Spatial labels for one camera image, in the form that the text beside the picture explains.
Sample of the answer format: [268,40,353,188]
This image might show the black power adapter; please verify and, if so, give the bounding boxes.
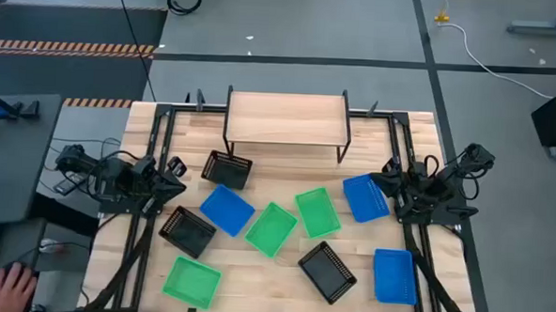
[52,170,89,196]

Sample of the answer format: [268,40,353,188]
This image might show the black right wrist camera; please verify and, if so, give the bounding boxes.
[380,156,401,175]

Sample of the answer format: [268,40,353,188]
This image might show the wooden shelf black frame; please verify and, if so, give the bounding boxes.
[221,83,355,165]

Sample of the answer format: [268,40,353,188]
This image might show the white floor cable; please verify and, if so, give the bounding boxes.
[431,21,556,101]

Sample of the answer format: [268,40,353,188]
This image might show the grey metal table leg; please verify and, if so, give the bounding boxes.
[506,0,556,38]

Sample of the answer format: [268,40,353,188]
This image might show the black plastic basket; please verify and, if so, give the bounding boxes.
[157,205,219,260]
[199,149,255,192]
[295,240,360,306]

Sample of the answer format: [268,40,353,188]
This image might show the long black cable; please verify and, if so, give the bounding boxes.
[108,0,162,103]

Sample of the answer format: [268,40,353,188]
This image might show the coiled black cable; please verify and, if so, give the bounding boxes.
[164,0,204,17]

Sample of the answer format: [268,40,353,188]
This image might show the white orange plug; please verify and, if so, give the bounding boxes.
[38,237,68,256]

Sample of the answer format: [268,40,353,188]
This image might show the black aluminium table frame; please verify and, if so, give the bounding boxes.
[83,98,500,312]

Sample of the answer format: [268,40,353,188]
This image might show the blue plastic basket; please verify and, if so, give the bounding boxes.
[340,172,393,225]
[371,247,421,306]
[197,182,258,239]

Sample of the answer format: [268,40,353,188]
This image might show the green plastic basket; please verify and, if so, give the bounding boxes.
[292,185,345,241]
[242,200,301,260]
[161,256,224,311]

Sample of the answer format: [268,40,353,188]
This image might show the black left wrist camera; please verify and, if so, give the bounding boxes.
[166,155,189,179]

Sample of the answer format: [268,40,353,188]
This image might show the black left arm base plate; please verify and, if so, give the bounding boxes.
[97,197,164,218]

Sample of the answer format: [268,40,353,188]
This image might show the person's hand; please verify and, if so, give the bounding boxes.
[0,260,39,312]

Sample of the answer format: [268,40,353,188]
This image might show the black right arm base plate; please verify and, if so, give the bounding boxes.
[392,197,465,227]

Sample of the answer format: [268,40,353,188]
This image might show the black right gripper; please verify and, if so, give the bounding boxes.
[368,168,417,214]

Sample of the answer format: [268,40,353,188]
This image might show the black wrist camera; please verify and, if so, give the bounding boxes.
[166,155,189,179]
[380,156,401,175]

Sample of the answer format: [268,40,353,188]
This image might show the dark grey lower desk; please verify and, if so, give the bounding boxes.
[0,216,47,312]

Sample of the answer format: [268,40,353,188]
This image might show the dark grey side desk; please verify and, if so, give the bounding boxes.
[0,91,65,228]

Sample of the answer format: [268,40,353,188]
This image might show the black cable sleeve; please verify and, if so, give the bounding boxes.
[85,212,157,312]
[405,226,476,312]

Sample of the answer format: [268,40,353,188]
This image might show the black computer mouse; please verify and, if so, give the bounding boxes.
[0,258,40,312]

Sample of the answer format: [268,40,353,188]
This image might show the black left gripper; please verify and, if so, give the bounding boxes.
[136,167,188,217]

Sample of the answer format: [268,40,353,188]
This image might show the black clamp lever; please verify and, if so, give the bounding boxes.
[445,205,480,218]

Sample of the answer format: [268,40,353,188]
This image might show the black floor mat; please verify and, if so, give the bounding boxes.
[0,1,169,110]

